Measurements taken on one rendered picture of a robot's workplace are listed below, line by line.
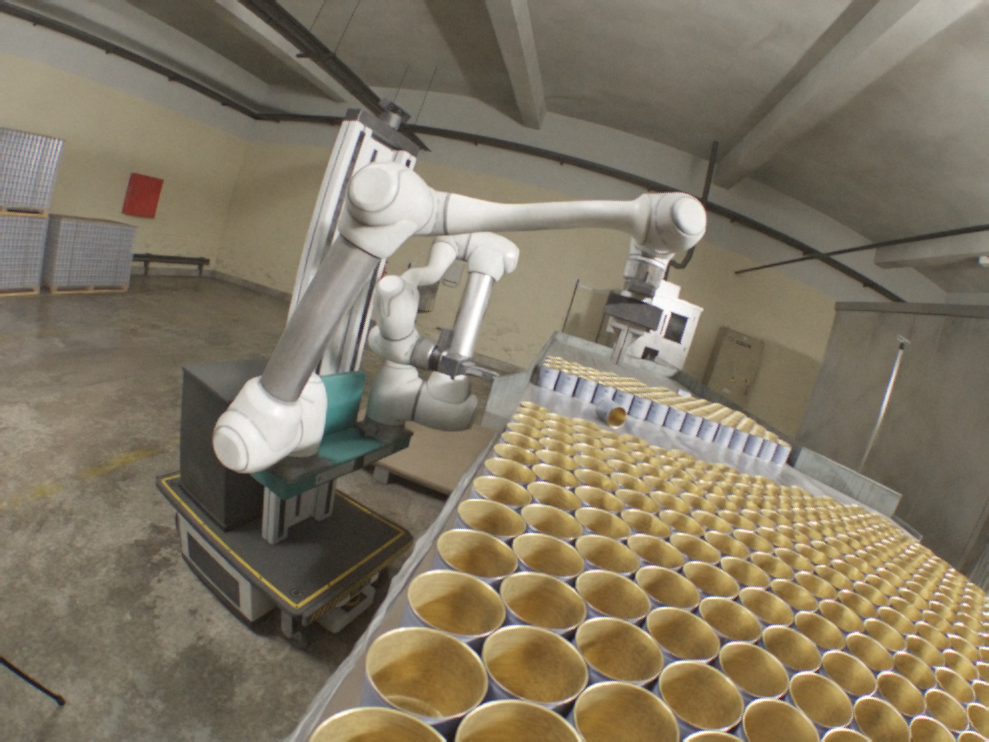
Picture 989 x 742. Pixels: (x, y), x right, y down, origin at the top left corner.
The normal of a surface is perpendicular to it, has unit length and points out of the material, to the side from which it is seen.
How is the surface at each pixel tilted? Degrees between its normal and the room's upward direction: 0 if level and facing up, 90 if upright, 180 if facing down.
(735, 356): 90
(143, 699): 0
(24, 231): 88
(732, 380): 90
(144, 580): 0
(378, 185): 84
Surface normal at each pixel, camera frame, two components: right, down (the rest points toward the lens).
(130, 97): 0.94, 0.31
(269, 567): 0.29, -0.94
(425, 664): -0.08, 0.14
